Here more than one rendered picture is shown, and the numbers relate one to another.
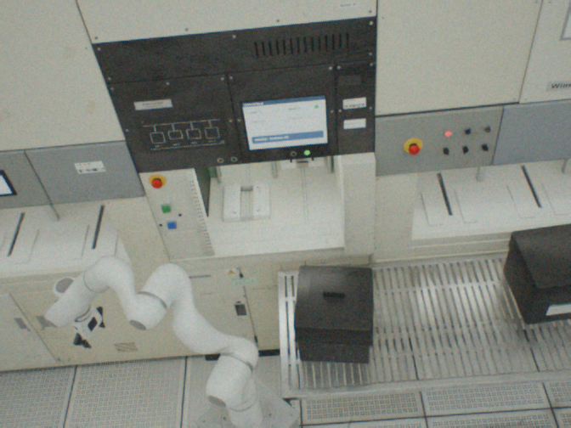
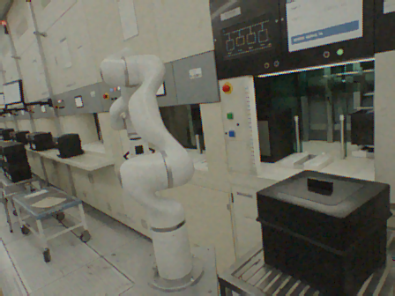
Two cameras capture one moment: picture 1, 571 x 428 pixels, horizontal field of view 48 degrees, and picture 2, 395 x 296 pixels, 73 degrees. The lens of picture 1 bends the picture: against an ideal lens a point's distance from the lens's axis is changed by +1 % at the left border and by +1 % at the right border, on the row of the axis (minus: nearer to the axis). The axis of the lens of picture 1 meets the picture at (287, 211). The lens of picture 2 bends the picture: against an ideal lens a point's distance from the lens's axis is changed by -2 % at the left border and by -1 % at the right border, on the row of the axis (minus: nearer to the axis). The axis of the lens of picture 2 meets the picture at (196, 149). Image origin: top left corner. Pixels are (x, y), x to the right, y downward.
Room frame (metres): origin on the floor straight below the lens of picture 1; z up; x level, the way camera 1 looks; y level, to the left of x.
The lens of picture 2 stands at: (0.55, -0.43, 1.35)
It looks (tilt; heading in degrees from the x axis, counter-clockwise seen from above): 12 degrees down; 45
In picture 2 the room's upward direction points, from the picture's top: 8 degrees counter-clockwise
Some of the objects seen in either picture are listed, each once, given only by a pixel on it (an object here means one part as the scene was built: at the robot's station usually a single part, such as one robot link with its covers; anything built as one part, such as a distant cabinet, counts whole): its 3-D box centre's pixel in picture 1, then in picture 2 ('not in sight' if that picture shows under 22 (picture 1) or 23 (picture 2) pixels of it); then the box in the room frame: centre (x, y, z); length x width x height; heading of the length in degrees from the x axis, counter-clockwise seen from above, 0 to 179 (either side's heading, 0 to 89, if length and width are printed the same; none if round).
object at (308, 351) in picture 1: (335, 320); (321, 236); (1.37, -0.13, 0.85); 0.28 x 0.28 x 0.17; 79
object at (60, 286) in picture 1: (70, 297); (132, 119); (1.33, 0.77, 1.26); 0.09 x 0.08 x 0.13; 152
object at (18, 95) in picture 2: not in sight; (28, 95); (1.61, 3.47, 1.59); 0.50 x 0.41 x 0.36; 177
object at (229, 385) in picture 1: (231, 386); (152, 191); (1.02, 0.26, 1.07); 0.19 x 0.12 x 0.24; 152
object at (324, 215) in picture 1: (265, 167); (332, 141); (2.16, 0.07, 0.98); 0.95 x 0.88 x 1.95; 177
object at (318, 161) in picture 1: (301, 150); (376, 150); (2.34, -0.11, 0.89); 0.22 x 0.21 x 0.04; 177
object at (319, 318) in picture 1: (334, 301); (320, 198); (1.37, -0.13, 0.98); 0.29 x 0.29 x 0.13; 79
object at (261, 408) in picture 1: (244, 407); (172, 247); (1.05, 0.24, 0.85); 0.19 x 0.19 x 0.18
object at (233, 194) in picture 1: (246, 201); (307, 159); (2.04, 0.18, 0.89); 0.22 x 0.21 x 0.04; 177
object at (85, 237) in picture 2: not in sight; (51, 217); (1.32, 2.70, 0.24); 0.97 x 0.52 x 0.48; 90
